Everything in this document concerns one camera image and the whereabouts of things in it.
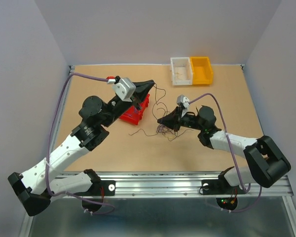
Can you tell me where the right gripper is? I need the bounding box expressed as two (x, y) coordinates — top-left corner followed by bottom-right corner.
(156, 107), (204, 132)

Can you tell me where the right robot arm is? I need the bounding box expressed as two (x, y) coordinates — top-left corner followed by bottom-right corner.
(157, 106), (291, 193)

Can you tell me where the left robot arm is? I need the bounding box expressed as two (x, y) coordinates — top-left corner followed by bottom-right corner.
(8, 77), (155, 216)

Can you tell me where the red plastic bin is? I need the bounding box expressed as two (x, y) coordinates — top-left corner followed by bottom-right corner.
(119, 94), (150, 125)

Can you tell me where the white plastic bin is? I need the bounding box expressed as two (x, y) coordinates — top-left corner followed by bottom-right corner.
(170, 57), (193, 86)

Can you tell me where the yellow plastic bin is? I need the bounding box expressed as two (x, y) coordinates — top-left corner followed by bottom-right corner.
(190, 56), (214, 85)

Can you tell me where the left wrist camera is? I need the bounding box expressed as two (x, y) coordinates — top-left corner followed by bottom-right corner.
(107, 77), (136, 102)

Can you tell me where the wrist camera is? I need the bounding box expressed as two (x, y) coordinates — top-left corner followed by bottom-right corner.
(107, 77), (136, 102)
(177, 94), (190, 117)

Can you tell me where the blue wire in red bin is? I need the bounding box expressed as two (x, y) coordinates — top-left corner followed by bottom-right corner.
(124, 108), (141, 118)

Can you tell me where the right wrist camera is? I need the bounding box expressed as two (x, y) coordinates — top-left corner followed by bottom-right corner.
(177, 94), (190, 117)

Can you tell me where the aluminium mounting rail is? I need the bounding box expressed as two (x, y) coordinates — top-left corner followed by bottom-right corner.
(49, 171), (293, 198)

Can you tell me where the left aluminium side rail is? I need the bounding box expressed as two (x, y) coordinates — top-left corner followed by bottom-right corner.
(45, 65), (75, 157)

